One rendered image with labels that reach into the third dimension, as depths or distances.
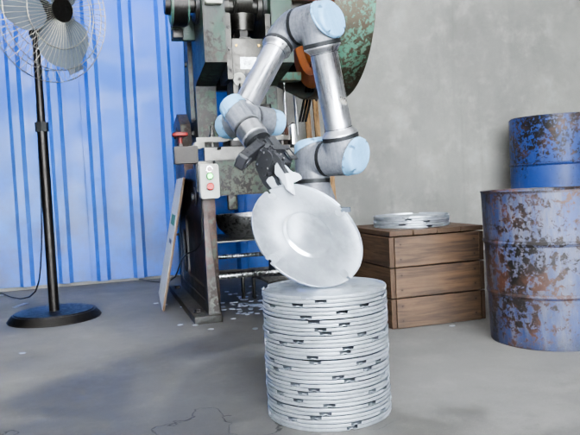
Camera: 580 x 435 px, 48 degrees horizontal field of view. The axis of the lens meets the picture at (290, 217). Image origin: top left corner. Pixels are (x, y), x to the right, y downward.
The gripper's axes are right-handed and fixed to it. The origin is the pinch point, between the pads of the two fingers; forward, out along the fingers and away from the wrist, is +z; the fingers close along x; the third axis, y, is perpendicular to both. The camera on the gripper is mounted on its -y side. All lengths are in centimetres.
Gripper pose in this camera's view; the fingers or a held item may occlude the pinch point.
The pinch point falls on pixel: (287, 192)
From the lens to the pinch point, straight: 161.1
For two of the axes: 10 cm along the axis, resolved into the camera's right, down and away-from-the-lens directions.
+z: 5.0, 7.2, -4.9
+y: 7.5, -0.8, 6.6
